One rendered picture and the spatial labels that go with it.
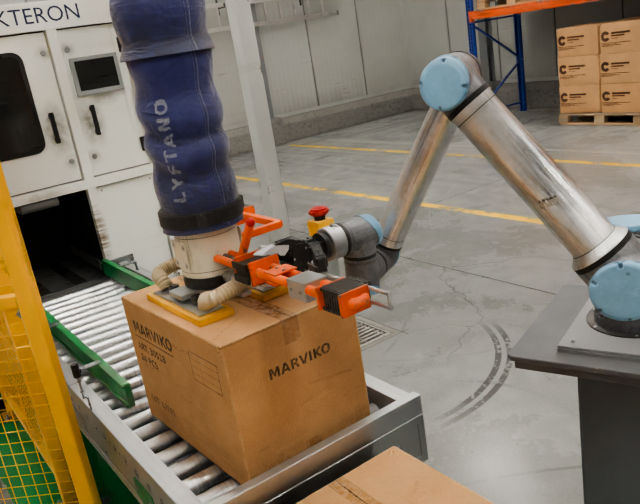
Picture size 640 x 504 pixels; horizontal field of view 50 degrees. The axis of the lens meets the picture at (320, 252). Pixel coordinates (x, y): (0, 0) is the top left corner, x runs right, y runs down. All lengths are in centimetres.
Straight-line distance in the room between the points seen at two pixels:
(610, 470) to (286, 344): 94
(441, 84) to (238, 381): 82
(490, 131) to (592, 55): 792
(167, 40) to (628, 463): 158
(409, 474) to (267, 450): 35
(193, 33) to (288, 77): 1027
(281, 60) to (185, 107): 1024
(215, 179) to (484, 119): 67
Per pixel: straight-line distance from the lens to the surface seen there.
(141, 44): 174
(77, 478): 241
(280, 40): 1198
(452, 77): 160
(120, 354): 280
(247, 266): 163
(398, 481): 176
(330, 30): 1256
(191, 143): 175
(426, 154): 182
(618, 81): 934
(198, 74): 175
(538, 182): 162
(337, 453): 183
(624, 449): 202
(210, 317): 174
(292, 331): 170
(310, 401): 180
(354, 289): 136
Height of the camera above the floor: 158
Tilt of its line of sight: 17 degrees down
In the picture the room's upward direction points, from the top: 9 degrees counter-clockwise
